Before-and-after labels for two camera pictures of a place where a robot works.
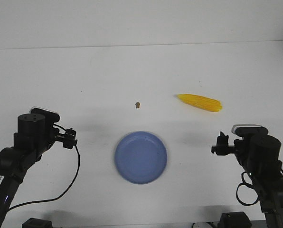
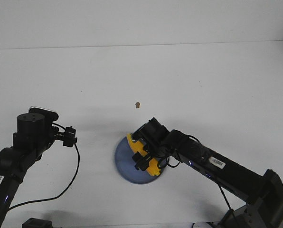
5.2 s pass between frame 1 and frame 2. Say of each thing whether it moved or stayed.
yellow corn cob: moved
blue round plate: stayed
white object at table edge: stayed
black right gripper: moved
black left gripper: stayed
